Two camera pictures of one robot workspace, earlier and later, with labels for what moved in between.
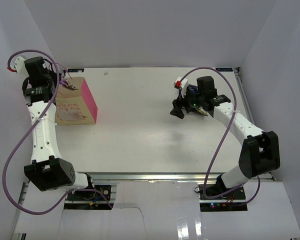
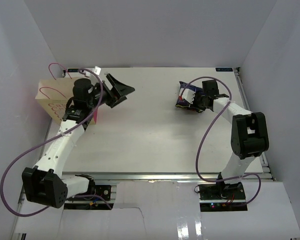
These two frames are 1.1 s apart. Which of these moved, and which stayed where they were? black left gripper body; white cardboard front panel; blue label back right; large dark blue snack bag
Moved: black left gripper body; large dark blue snack bag
Stayed: white cardboard front panel; blue label back right
